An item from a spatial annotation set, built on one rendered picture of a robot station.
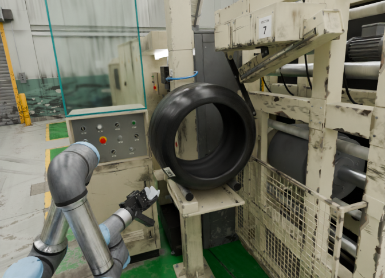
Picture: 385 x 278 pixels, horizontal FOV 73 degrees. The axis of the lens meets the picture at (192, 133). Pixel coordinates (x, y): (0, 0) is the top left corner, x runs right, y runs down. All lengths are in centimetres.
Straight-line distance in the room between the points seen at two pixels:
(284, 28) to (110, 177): 150
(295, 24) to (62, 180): 102
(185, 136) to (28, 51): 876
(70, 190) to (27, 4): 966
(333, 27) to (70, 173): 105
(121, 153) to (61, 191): 121
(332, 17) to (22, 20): 960
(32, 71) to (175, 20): 869
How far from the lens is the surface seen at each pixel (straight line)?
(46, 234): 113
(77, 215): 89
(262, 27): 121
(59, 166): 86
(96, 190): 207
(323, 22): 115
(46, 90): 1008
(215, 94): 130
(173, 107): 126
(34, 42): 1018
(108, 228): 105
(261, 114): 181
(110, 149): 201
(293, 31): 119
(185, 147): 168
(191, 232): 197
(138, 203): 115
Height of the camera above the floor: 157
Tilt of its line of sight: 15 degrees down
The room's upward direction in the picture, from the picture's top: 3 degrees counter-clockwise
